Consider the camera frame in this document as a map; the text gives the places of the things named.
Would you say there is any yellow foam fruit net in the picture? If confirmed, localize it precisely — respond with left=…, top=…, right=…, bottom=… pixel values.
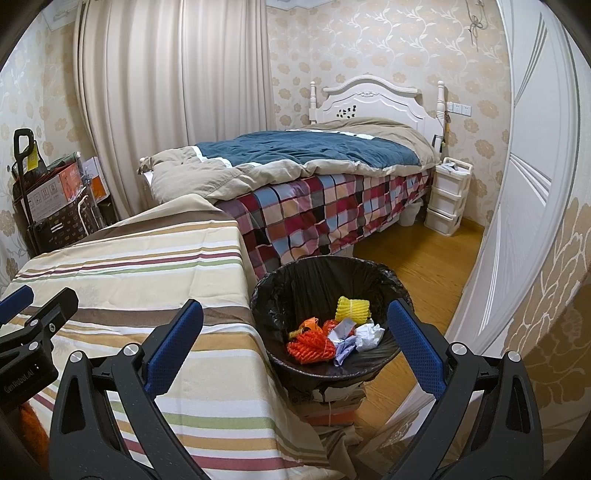
left=335, top=296, right=371, bottom=322

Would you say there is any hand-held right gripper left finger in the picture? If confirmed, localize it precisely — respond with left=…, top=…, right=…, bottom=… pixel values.
left=48, top=299, right=205, bottom=480

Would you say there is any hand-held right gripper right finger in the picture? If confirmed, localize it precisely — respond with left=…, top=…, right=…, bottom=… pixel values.
left=387, top=299, right=544, bottom=480

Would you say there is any brown patterned bag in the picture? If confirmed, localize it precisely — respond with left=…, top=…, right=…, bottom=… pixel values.
left=28, top=194, right=100, bottom=252

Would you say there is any white bed headboard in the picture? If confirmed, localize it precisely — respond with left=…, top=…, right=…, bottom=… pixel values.
left=309, top=74, right=446, bottom=139

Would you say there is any blue and beige duvet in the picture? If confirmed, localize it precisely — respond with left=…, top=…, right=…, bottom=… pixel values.
left=137, top=117, right=441, bottom=204

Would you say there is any tied cardboard stack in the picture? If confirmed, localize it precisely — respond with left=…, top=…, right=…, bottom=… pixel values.
left=291, top=385, right=368, bottom=428

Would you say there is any plaid bedsheet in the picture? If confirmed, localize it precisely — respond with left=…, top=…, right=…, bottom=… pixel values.
left=217, top=166, right=437, bottom=278

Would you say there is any white plastic bag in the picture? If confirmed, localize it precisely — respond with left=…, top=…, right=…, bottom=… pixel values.
left=355, top=323, right=385, bottom=352

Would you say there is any black hand trolley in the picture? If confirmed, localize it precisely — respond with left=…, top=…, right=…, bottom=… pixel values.
left=13, top=129, right=40, bottom=252

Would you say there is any brown cardboard box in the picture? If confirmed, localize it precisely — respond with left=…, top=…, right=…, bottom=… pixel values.
left=25, top=167, right=84, bottom=220

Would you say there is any hanging string knot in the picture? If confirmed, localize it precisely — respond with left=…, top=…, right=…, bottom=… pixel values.
left=466, top=0, right=488, bottom=47

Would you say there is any white door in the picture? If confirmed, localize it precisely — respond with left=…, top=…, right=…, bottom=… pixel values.
left=445, top=0, right=583, bottom=356

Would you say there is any black trash bin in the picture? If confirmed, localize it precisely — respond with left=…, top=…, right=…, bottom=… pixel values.
left=250, top=258, right=414, bottom=407

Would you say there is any red foam fruit net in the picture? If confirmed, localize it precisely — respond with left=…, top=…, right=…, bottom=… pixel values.
left=287, top=329, right=337, bottom=365

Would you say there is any purple paper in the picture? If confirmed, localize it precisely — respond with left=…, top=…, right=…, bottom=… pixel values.
left=333, top=339, right=358, bottom=366

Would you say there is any white plastic drawer unit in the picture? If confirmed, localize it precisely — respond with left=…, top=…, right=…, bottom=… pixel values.
left=424, top=157, right=472, bottom=232

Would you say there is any orange and white box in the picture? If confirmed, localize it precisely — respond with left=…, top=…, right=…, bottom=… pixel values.
left=81, top=157, right=112, bottom=201

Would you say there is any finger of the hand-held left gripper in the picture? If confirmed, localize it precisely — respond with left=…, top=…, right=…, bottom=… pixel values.
left=0, top=285, right=35, bottom=325
left=0, top=287, right=79, bottom=357

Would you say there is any orange wrapper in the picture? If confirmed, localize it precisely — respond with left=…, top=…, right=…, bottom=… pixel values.
left=288, top=318, right=324, bottom=342

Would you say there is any striped tablecloth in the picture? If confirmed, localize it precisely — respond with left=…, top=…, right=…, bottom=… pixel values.
left=0, top=194, right=342, bottom=480

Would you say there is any cream curtain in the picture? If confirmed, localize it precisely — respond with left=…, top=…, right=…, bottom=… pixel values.
left=74, top=0, right=280, bottom=217

